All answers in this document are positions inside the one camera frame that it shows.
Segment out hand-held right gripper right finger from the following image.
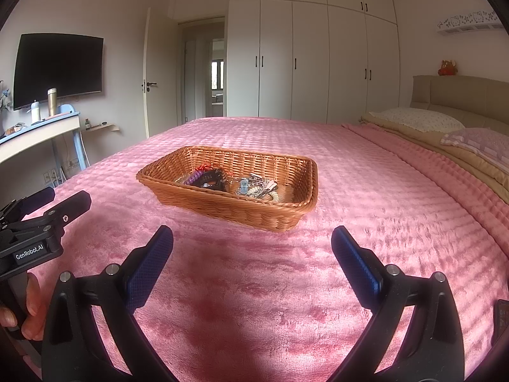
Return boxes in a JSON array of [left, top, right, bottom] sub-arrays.
[[330, 225, 466, 382]]

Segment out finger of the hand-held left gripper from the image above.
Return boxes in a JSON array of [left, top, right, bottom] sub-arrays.
[[42, 190, 92, 244], [0, 186, 56, 225]]

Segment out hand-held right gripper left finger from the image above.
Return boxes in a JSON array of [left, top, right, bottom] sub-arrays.
[[42, 225, 176, 382]]

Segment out brown wicker basket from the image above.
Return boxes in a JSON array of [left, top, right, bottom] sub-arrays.
[[136, 145, 319, 232]]

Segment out cluster of metal hair clips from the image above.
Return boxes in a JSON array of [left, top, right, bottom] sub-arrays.
[[228, 173, 279, 200]]

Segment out person's left hand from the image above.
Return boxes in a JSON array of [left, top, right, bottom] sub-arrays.
[[0, 274, 44, 342]]

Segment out white desk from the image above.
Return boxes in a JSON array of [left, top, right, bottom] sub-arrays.
[[0, 110, 87, 176]]

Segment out pink plush blanket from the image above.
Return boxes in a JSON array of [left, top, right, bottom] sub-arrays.
[[24, 117, 509, 382]]

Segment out beige quilt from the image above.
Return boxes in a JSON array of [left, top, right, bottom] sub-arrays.
[[360, 113, 509, 208]]

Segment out white floral pillow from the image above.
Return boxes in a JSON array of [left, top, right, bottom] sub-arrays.
[[367, 107, 466, 133]]

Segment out white door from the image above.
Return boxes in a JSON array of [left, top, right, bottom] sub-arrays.
[[143, 7, 180, 138]]

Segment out pale purple pillow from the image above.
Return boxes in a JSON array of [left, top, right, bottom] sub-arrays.
[[440, 127, 509, 168]]

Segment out beige bed headboard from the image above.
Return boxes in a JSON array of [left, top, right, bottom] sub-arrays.
[[409, 74, 509, 133]]

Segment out white wardrobe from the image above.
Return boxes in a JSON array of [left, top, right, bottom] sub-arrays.
[[226, 0, 401, 126]]

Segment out small wooden wall shelf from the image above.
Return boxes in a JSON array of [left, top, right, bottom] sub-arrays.
[[85, 121, 120, 133]]

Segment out black hair tie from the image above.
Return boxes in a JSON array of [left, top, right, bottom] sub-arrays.
[[191, 169, 231, 192]]

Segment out beige spiral hair tie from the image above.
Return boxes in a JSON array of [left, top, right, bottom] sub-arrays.
[[247, 189, 281, 202]]

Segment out black wall television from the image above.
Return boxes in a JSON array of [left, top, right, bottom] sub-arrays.
[[13, 33, 105, 111]]

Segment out white decorative wall shelf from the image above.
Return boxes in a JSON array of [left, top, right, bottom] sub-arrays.
[[435, 10, 504, 35]]

